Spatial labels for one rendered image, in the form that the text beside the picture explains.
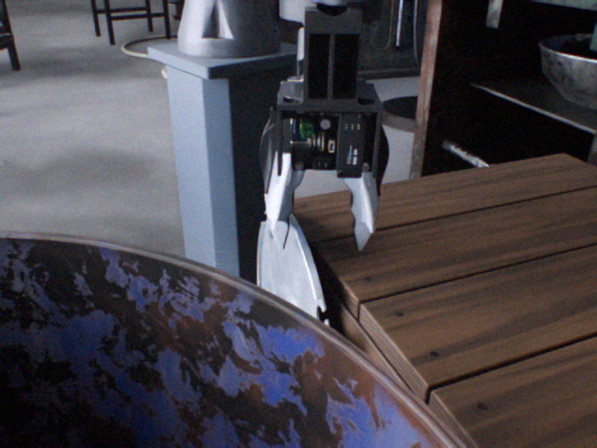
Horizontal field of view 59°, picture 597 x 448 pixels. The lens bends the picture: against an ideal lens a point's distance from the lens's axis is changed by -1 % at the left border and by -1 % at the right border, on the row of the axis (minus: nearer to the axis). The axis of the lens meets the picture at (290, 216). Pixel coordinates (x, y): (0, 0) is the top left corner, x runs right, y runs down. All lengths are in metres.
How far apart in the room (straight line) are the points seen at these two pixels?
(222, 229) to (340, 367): 0.67
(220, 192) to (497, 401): 0.55
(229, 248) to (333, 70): 0.54
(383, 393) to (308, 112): 0.23
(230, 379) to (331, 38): 0.21
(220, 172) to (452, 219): 0.38
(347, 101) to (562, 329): 0.23
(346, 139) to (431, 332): 0.15
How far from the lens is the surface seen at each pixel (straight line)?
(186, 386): 0.27
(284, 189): 0.43
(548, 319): 0.44
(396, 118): 1.93
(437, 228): 0.53
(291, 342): 0.20
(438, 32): 1.21
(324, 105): 0.36
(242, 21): 0.77
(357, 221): 0.47
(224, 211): 0.83
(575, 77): 1.13
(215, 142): 0.78
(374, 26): 2.62
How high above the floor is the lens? 0.60
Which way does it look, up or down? 28 degrees down
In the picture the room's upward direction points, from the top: straight up
